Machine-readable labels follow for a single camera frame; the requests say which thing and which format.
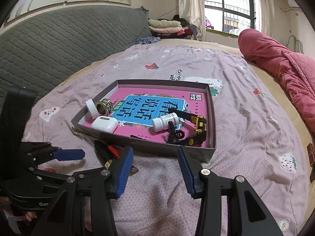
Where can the person's left hand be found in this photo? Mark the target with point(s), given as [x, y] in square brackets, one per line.
[30, 216]

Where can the stack of folded clothes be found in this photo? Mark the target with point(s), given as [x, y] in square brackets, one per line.
[165, 24]

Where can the black clip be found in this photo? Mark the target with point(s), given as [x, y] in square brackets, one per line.
[176, 135]

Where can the shallow grey cardboard box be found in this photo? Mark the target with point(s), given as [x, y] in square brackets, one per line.
[152, 146]

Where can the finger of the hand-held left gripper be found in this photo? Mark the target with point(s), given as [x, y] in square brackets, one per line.
[71, 154]

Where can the white pill bottle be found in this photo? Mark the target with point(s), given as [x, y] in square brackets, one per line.
[163, 122]

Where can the brass metal fitting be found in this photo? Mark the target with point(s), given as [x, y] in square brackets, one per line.
[104, 107]

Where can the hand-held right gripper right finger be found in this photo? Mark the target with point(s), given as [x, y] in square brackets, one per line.
[184, 172]

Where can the grey quilted headboard cushion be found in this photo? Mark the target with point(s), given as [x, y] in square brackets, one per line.
[61, 41]

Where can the pink blue book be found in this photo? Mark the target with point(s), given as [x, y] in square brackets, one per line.
[196, 104]

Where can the white earbuds case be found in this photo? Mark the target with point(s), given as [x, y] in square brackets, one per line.
[104, 124]

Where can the pink printed bed sheet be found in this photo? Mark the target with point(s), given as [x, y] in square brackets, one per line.
[246, 127]

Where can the white ribbed bottle cap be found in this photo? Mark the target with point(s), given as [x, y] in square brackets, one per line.
[91, 109]

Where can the white sheer curtain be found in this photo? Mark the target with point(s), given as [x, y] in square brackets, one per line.
[262, 5]
[190, 5]

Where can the blue patterned cloth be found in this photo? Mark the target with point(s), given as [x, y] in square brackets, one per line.
[147, 40]

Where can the red quilted blanket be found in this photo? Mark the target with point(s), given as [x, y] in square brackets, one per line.
[283, 61]

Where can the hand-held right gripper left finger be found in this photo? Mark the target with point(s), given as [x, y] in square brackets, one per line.
[124, 172]

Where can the white air conditioner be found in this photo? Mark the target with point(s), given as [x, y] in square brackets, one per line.
[292, 3]

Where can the barred window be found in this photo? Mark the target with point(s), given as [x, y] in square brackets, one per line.
[233, 5]

